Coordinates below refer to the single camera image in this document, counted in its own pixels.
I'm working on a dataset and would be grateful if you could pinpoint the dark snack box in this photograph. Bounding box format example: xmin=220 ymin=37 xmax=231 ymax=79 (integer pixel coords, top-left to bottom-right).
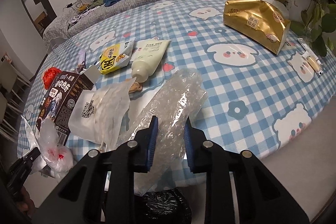
xmin=36 ymin=65 xmax=101 ymax=145

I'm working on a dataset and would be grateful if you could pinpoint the yellow snack wrapper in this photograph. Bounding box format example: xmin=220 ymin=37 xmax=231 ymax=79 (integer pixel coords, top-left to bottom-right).
xmin=100 ymin=40 xmax=134 ymax=75

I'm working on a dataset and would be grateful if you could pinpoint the gold tissue pack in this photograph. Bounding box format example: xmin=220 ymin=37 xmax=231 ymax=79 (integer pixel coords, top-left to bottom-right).
xmin=223 ymin=0 xmax=290 ymax=55

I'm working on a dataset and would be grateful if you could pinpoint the dining chair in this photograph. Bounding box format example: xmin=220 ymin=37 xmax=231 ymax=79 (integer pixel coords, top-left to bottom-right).
xmin=1 ymin=59 xmax=31 ymax=143

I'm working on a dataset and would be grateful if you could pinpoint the small biscuit packet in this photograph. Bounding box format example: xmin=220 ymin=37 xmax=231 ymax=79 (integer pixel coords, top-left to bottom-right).
xmin=297 ymin=38 xmax=323 ymax=76

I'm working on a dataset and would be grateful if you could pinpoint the black trash bag bin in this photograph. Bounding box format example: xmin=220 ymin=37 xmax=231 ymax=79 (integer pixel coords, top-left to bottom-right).
xmin=141 ymin=188 xmax=192 ymax=223

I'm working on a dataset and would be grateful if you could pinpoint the purple candy wrapper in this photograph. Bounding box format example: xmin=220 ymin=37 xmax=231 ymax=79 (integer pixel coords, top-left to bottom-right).
xmin=76 ymin=50 xmax=86 ymax=73

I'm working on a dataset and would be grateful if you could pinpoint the red plastic bag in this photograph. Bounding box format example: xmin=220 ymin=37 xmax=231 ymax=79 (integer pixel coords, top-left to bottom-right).
xmin=42 ymin=67 xmax=62 ymax=90

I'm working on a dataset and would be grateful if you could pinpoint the cream lotion tube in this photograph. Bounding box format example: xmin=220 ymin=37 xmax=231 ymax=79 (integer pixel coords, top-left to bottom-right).
xmin=131 ymin=39 xmax=171 ymax=83

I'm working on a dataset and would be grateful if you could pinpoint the clear red-print plastic bag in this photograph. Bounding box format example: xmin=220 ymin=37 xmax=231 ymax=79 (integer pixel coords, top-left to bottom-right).
xmin=21 ymin=116 xmax=75 ymax=182

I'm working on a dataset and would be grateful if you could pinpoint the white paper bag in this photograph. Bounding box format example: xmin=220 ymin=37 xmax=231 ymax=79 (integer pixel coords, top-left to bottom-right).
xmin=68 ymin=79 xmax=135 ymax=150

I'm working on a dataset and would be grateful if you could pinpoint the blue checkered bear tablecloth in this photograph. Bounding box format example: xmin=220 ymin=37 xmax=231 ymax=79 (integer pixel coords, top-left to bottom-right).
xmin=17 ymin=0 xmax=336 ymax=188

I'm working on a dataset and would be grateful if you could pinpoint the clear bubble wrap bag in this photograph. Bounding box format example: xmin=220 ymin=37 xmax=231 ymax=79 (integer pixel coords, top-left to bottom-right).
xmin=117 ymin=68 xmax=207 ymax=196

